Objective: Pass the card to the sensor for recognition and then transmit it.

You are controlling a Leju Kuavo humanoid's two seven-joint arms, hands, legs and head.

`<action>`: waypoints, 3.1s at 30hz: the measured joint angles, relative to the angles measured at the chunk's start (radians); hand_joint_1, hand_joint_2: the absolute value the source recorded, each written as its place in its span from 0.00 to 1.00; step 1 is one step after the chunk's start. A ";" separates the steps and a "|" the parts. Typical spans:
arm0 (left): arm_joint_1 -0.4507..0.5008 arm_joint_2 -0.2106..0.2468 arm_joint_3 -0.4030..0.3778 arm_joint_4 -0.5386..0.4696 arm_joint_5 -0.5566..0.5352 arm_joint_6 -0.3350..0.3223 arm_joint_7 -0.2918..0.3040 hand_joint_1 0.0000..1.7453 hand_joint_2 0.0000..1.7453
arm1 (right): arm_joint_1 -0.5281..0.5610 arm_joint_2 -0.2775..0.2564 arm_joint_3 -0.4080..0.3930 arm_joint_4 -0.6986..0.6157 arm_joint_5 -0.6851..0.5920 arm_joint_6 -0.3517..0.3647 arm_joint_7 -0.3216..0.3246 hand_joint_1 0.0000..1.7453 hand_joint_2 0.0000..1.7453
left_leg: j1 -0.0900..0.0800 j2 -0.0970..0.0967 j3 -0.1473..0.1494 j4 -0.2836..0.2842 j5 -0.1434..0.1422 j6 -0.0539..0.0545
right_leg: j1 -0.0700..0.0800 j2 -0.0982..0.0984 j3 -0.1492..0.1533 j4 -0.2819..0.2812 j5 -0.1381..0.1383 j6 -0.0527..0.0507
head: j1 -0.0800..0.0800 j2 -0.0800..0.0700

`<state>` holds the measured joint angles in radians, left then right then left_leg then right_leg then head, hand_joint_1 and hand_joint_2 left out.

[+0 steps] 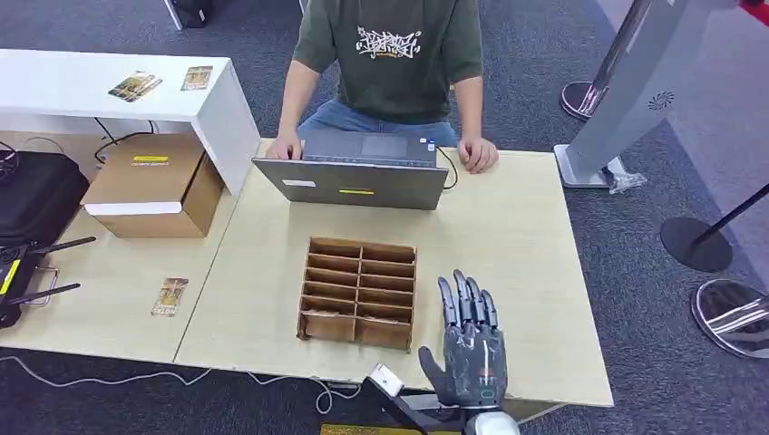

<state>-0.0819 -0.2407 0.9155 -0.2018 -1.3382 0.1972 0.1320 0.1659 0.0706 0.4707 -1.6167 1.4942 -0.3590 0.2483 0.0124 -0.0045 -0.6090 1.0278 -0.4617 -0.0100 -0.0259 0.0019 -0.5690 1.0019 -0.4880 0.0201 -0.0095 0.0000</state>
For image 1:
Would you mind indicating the person's right hand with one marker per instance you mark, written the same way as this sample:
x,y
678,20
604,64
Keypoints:
x,y
285,147

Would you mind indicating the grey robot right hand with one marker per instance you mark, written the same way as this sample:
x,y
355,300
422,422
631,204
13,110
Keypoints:
x,y
474,366

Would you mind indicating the person's left hand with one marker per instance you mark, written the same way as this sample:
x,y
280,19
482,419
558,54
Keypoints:
x,y
477,155

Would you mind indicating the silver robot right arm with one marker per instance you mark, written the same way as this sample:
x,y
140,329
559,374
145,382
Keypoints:
x,y
492,423

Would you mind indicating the grey laptop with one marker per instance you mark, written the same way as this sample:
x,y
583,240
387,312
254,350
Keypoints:
x,y
360,183

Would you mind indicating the printed brown card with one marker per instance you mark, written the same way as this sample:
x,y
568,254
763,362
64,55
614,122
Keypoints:
x,y
197,78
170,297

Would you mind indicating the chrome stanchion with pole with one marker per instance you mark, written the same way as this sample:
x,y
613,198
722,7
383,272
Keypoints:
x,y
578,101

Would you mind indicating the person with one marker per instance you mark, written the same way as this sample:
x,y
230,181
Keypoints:
x,y
390,72

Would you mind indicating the yellow strip under desk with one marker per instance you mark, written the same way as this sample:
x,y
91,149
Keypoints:
x,y
372,430

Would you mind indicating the grey power strip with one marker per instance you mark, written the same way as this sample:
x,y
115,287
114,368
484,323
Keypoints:
x,y
343,385

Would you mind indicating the wooden slotted card box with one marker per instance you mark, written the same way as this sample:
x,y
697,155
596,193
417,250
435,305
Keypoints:
x,y
357,294

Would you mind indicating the brown cardboard box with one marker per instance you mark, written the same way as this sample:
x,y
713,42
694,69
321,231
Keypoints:
x,y
147,180

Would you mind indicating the clear plastic bag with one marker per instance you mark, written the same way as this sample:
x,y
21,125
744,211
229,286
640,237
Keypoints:
x,y
625,177

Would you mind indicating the stack of printed cards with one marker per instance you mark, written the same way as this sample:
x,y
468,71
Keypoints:
x,y
135,86

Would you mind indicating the black box with white edge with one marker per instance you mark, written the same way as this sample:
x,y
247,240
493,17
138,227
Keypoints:
x,y
191,12

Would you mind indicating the silver kiosk stand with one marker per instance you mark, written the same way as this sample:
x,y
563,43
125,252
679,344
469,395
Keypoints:
x,y
637,90

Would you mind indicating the white desk shelf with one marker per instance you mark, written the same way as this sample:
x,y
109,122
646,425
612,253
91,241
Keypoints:
x,y
72,84

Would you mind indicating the black stanchion with pole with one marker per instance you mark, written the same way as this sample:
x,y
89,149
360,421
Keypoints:
x,y
691,243

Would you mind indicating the black soft case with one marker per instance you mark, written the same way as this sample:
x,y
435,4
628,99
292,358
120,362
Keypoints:
x,y
39,195

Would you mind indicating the chrome stanchion base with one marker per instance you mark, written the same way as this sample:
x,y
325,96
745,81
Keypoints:
x,y
730,318

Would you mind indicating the black router with antennas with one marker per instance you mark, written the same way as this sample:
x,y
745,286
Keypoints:
x,y
11,282

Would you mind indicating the red barrier belt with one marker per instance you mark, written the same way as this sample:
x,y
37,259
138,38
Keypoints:
x,y
758,11

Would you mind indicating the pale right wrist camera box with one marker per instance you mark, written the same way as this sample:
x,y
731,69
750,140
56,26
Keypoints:
x,y
386,379

